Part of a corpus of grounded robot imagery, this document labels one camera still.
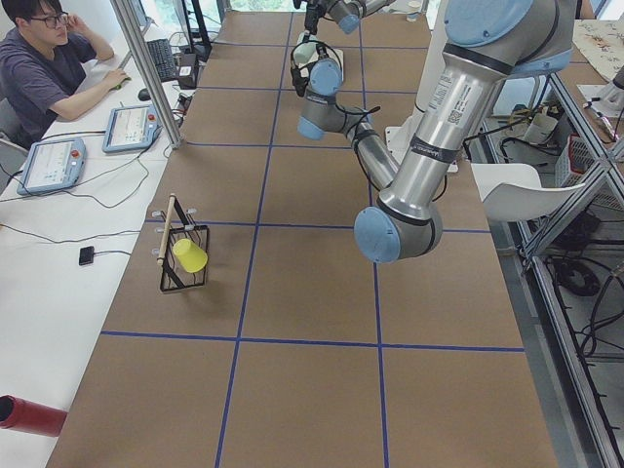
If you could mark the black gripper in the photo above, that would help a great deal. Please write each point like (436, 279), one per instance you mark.
(296, 78)
(312, 11)

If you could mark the green plastic cup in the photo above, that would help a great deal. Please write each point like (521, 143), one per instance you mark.
(303, 53)

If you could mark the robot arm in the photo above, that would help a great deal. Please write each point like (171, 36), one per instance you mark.
(346, 14)
(481, 43)

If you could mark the cream rabbit tray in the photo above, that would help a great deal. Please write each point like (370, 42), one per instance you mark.
(336, 58)

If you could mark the yellow plastic cup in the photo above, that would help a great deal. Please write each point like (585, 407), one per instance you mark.
(191, 257)

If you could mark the black box on desk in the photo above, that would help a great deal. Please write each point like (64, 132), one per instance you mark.
(187, 71)

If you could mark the black keyboard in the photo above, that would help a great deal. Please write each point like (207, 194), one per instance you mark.
(163, 59)

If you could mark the black computer mouse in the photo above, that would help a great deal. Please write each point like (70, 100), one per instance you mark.
(143, 95)

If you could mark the far blue teach pendant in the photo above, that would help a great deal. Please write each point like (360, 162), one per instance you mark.
(131, 128)

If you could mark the blue teach pendant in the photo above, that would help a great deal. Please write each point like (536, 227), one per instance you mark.
(52, 165)
(131, 128)

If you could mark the white chair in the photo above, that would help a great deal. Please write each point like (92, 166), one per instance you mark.
(513, 192)

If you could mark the seated person in grey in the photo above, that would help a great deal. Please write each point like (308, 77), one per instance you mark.
(42, 59)

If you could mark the near blue teach pendant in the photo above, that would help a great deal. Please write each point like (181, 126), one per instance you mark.
(52, 165)

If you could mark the small black puck device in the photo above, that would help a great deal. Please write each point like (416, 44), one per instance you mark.
(86, 255)

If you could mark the red cylinder bottle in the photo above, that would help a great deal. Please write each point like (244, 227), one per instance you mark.
(28, 417)

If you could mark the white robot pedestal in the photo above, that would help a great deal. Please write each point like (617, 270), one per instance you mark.
(401, 140)

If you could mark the aluminium frame post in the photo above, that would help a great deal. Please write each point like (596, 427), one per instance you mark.
(135, 38)

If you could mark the black wire cup rack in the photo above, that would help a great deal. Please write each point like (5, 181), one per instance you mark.
(179, 224)

